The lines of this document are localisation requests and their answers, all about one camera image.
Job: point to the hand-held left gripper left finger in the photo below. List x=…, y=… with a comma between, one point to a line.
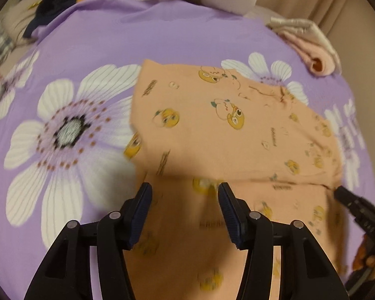
x=140, y=212

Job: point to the navy blue garment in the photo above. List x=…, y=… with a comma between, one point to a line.
x=50, y=9

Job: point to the pink folded garment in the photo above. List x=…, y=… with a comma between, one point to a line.
x=312, y=56

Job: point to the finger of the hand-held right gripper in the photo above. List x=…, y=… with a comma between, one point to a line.
x=353, y=203

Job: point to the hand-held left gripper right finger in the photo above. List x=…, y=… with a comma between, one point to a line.
x=229, y=215

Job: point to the purple floral bedsheet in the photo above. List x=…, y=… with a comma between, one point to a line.
x=97, y=62

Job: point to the white satin folded cloth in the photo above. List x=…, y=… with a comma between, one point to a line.
x=300, y=25

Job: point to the orange cartoon print pants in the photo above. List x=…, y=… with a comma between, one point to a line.
x=212, y=131

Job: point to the person's right hand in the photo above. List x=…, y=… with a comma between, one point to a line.
x=365, y=257

